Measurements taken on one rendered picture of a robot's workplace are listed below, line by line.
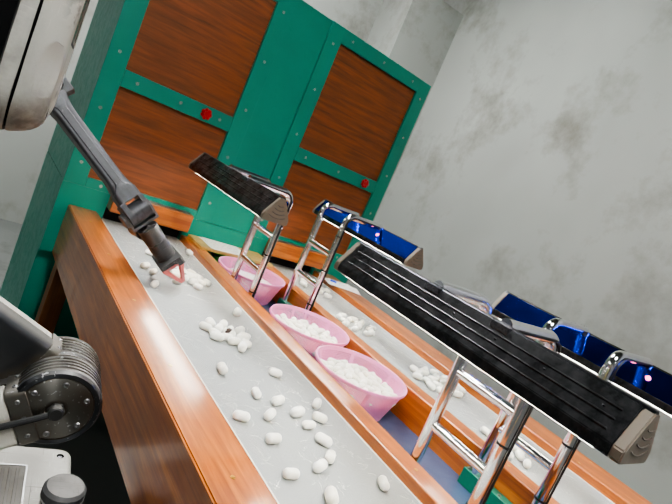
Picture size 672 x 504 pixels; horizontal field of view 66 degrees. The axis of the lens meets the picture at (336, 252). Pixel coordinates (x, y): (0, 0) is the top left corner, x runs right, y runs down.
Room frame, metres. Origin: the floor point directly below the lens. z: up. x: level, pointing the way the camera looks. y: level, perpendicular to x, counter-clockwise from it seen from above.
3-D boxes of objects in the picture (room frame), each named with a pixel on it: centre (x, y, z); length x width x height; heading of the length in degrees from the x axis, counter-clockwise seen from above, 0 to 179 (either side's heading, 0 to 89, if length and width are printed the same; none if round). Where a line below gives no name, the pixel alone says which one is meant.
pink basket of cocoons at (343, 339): (1.56, -0.01, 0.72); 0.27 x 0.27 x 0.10
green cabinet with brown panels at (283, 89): (2.37, 0.59, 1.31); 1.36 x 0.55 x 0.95; 129
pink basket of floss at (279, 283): (1.91, 0.26, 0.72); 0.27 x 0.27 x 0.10
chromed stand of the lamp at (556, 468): (1.14, -0.61, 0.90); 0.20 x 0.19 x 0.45; 39
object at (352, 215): (1.90, -0.01, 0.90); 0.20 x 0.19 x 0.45; 39
